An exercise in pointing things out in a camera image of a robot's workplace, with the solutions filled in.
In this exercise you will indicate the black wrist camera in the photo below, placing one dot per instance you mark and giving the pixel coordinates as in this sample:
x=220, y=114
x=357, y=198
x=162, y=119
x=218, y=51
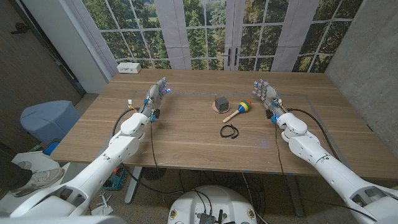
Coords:
x=269, y=114
x=156, y=114

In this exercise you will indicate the round wooden coaster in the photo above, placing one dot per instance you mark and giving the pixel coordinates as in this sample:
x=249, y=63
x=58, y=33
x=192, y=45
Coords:
x=214, y=108

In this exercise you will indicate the white power box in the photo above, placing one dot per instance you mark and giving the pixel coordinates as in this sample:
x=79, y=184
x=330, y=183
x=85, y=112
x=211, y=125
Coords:
x=128, y=67

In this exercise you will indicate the white toy airplane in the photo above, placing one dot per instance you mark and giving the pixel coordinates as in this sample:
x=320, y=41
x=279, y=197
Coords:
x=102, y=205

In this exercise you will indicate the person's dark trouser leg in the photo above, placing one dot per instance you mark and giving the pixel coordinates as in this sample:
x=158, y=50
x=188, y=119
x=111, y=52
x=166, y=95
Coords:
x=11, y=174

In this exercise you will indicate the grey sneaker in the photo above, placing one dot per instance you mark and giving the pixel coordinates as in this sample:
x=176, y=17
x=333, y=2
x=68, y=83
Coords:
x=40, y=180

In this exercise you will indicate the grey table leg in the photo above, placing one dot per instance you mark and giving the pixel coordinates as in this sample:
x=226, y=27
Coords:
x=295, y=196

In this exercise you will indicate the blue bin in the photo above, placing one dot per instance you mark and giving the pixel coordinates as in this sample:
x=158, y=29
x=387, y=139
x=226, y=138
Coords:
x=50, y=148

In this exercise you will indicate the printed window backdrop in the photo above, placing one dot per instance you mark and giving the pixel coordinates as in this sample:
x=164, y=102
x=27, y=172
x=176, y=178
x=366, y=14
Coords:
x=202, y=34

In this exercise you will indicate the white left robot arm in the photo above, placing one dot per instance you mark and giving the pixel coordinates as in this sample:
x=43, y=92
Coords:
x=115, y=149

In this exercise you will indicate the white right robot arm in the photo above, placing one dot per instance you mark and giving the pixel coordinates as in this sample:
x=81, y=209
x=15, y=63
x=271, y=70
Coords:
x=323, y=161

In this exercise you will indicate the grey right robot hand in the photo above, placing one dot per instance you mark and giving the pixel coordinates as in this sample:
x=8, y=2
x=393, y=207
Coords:
x=269, y=95

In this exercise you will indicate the small grey cube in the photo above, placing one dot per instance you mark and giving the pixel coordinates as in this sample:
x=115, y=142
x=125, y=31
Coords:
x=221, y=103

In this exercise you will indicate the white floor platform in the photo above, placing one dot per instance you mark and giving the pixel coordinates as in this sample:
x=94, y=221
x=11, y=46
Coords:
x=40, y=160

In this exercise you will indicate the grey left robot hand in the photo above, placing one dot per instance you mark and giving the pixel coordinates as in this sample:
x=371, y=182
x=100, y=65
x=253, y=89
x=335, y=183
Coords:
x=154, y=96

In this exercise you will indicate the black round floor fan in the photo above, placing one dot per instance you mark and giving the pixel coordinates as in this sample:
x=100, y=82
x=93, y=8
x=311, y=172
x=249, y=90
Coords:
x=153, y=173

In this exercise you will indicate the colourful wooden maraca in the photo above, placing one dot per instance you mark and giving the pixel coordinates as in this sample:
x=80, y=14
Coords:
x=244, y=106

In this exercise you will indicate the white table leg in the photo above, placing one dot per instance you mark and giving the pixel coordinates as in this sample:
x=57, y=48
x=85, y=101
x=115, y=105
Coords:
x=133, y=183

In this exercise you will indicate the blue-grey stool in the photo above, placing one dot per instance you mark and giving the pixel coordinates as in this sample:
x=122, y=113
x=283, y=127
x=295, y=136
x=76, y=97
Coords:
x=49, y=119

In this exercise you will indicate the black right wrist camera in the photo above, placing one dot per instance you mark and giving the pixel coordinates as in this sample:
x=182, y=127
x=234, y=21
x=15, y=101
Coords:
x=269, y=114

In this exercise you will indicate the blue plastic basket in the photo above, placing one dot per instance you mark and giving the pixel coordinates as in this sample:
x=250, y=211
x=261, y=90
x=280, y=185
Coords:
x=116, y=182

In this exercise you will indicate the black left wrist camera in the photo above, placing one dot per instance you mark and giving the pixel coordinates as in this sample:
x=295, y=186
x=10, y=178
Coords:
x=156, y=114

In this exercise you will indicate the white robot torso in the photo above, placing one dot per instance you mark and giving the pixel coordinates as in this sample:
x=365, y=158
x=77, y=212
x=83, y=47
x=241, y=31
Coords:
x=213, y=202

